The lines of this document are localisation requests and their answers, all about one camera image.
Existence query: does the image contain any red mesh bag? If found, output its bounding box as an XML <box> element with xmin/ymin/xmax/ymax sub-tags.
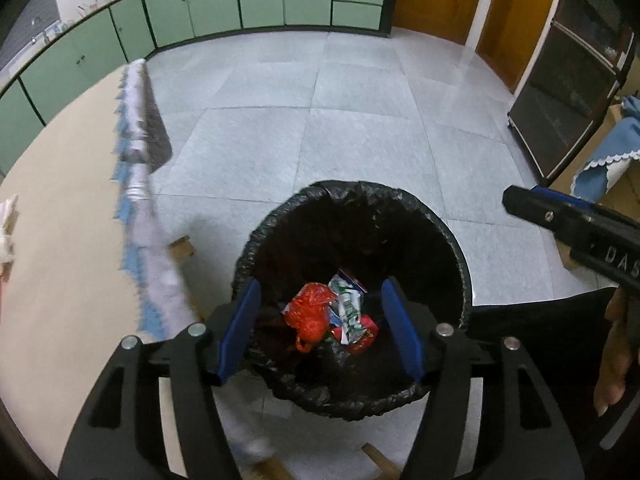
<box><xmin>285</xmin><ymin>282</ymin><xmax>337</xmax><ymax>353</ymax></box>

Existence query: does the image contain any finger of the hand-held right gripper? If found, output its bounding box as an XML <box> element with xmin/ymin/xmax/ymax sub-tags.
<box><xmin>502</xmin><ymin>184</ymin><xmax>608</xmax><ymax>248</ymax></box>

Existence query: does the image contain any white and green wrapper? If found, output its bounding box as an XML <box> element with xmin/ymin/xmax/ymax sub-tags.
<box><xmin>327</xmin><ymin>269</ymin><xmax>368</xmax><ymax>346</ymax></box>

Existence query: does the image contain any blue cloth with white edge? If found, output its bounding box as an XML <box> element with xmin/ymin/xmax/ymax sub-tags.
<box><xmin>570</xmin><ymin>95</ymin><xmax>640</xmax><ymax>200</ymax></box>

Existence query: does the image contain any black lined trash bin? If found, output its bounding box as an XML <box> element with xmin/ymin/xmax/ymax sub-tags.
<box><xmin>231</xmin><ymin>180</ymin><xmax>473</xmax><ymax>421</ymax></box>

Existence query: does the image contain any wooden table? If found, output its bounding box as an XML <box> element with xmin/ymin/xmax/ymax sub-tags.
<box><xmin>170</xmin><ymin>236</ymin><xmax>401</xmax><ymax>480</ymax></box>

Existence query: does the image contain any person's right hand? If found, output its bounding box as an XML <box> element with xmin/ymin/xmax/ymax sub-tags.
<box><xmin>594</xmin><ymin>285</ymin><xmax>640</xmax><ymax>417</ymax></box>

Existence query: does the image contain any dark glass cabinet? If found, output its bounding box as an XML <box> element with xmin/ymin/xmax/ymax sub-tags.
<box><xmin>507</xmin><ymin>0</ymin><xmax>640</xmax><ymax>186</ymax></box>

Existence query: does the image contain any beige tablecloth with scalloped edge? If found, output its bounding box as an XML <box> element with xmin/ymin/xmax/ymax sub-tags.
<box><xmin>0</xmin><ymin>57</ymin><xmax>278</xmax><ymax>480</ymax></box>

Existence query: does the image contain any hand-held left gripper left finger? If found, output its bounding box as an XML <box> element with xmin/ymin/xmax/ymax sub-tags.
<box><xmin>59</xmin><ymin>279</ymin><xmax>263</xmax><ymax>480</ymax></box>

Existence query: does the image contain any red snack packet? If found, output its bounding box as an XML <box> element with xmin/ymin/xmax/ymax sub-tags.
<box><xmin>332</xmin><ymin>315</ymin><xmax>380</xmax><ymax>356</ymax></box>

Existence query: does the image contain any white crumpled tissue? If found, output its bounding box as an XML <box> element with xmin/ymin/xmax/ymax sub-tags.
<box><xmin>0</xmin><ymin>194</ymin><xmax>21</xmax><ymax>281</ymax></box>

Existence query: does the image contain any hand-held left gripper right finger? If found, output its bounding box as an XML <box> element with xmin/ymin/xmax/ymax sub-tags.
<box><xmin>381</xmin><ymin>276</ymin><xmax>586</xmax><ymax>480</ymax></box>

